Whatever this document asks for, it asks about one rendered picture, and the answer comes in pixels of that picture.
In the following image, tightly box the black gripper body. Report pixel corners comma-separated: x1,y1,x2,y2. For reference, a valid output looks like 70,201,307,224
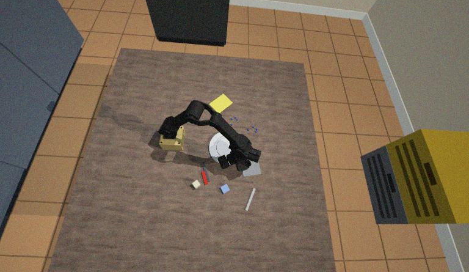
218,149,242,169

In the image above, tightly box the white round plate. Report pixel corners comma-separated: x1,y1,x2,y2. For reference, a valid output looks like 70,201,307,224
209,133,231,163

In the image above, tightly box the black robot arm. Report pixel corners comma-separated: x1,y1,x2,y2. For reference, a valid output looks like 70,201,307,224
158,100,261,172

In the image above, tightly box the yellow flat square pad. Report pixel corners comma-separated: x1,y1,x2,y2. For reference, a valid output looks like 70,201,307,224
209,94,233,113

